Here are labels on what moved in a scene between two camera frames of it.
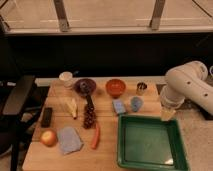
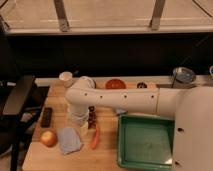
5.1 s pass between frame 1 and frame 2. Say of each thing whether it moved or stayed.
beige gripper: moved
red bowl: stayed
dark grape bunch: stayed
